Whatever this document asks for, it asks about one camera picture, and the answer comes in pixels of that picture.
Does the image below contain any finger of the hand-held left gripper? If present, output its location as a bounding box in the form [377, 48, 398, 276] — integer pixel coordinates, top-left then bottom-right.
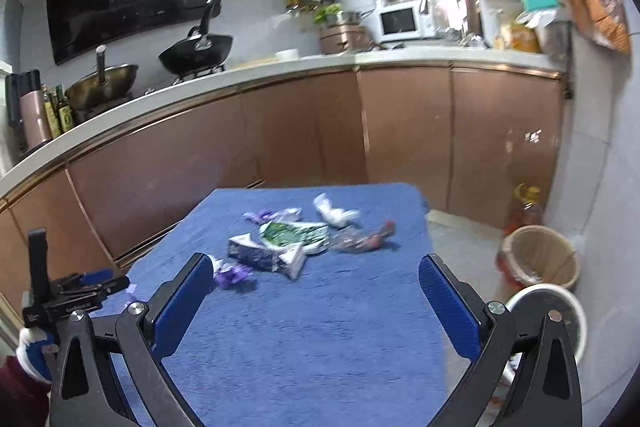
[77, 270, 119, 289]

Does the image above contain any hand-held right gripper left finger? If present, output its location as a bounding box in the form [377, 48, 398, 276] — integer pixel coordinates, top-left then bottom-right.
[50, 252, 216, 427]

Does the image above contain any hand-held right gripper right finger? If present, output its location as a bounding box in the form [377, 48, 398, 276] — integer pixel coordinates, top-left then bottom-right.
[417, 253, 583, 427]

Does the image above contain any purple candy wrapper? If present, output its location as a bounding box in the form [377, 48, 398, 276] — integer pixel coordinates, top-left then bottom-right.
[212, 263, 257, 293]
[243, 209, 282, 226]

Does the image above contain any red candy wrapper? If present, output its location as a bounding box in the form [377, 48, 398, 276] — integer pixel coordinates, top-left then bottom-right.
[359, 220, 399, 253]

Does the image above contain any clear plastic wrapper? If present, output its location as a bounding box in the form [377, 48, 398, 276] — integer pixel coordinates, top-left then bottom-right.
[330, 227, 372, 255]

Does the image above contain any white round trash bin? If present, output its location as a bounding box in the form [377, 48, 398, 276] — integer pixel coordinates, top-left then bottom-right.
[504, 283, 587, 364]

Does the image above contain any green white snack packet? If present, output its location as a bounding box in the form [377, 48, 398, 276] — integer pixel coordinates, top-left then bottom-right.
[257, 219, 331, 256]

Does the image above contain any white tissue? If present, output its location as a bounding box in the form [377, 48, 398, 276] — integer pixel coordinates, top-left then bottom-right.
[313, 192, 362, 228]

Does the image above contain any person's left forearm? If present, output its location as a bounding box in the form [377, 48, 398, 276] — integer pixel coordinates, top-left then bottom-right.
[0, 353, 53, 427]

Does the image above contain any person's left hand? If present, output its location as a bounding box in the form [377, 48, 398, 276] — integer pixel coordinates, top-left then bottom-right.
[15, 326, 60, 383]

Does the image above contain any wooden waste basket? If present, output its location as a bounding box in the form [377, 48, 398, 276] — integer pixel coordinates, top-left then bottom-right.
[499, 225, 581, 292]

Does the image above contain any large cooking oil bottle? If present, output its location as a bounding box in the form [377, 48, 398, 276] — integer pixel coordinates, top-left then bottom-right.
[502, 183, 544, 238]

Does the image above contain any blue tablecloth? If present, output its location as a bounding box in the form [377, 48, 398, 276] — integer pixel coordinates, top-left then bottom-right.
[89, 183, 451, 427]

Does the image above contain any green olive oil bottle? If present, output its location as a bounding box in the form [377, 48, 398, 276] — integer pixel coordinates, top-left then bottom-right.
[55, 84, 76, 131]
[41, 85, 62, 138]

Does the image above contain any brown thermos flask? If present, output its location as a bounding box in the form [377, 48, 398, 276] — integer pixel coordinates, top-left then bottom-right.
[19, 69, 54, 150]

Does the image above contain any brown kitchen cabinet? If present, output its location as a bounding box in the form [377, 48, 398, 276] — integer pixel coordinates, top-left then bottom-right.
[0, 61, 570, 323]

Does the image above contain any black tall bottle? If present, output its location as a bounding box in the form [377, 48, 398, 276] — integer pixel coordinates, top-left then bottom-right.
[4, 73, 27, 154]

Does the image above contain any brass wok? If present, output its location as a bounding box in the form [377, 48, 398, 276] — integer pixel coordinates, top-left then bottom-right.
[64, 45, 140, 110]

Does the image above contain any black wok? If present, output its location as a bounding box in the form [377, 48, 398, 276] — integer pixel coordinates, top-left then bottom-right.
[158, 0, 235, 76]

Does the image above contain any copper lidded pot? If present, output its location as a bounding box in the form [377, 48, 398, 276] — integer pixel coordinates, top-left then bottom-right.
[318, 24, 374, 56]

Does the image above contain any white microwave oven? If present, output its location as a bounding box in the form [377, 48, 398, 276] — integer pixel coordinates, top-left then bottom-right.
[375, 4, 437, 42]

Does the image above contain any steel saucepan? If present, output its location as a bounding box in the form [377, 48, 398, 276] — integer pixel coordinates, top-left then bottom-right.
[339, 9, 377, 27]

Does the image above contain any green potted plant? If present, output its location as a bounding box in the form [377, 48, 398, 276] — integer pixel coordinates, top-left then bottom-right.
[313, 4, 344, 26]

